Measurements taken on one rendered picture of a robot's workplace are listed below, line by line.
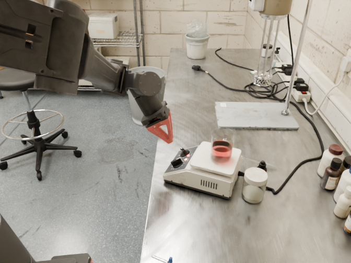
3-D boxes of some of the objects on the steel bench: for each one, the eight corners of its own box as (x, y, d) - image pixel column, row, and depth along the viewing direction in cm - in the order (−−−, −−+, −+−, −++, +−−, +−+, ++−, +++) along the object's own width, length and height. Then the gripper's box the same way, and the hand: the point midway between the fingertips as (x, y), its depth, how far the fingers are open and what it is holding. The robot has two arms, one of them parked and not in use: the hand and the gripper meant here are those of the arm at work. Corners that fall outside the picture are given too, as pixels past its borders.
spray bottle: (276, 65, 167) (279, 46, 162) (278, 67, 164) (282, 48, 158) (269, 65, 167) (272, 46, 161) (272, 68, 164) (275, 48, 158)
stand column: (282, 115, 118) (332, -113, 80) (280, 112, 120) (328, -112, 82) (289, 116, 118) (343, -113, 80) (287, 112, 120) (338, -112, 82)
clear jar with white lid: (246, 206, 80) (250, 183, 75) (237, 190, 84) (241, 168, 80) (267, 202, 81) (272, 180, 76) (257, 187, 86) (261, 165, 81)
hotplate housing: (162, 182, 87) (161, 160, 83) (178, 156, 97) (178, 136, 93) (238, 204, 80) (241, 181, 76) (247, 174, 90) (251, 152, 86)
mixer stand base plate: (218, 128, 112) (218, 126, 111) (214, 103, 129) (214, 101, 128) (299, 129, 111) (300, 127, 111) (284, 104, 128) (285, 102, 127)
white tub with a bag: (202, 51, 187) (204, 15, 176) (212, 59, 176) (214, 21, 164) (181, 54, 183) (181, 17, 172) (189, 61, 172) (190, 23, 160)
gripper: (135, 93, 85) (161, 138, 89) (128, 104, 75) (158, 154, 80) (156, 82, 83) (182, 129, 88) (152, 92, 74) (181, 143, 79)
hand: (169, 138), depth 84 cm, fingers closed
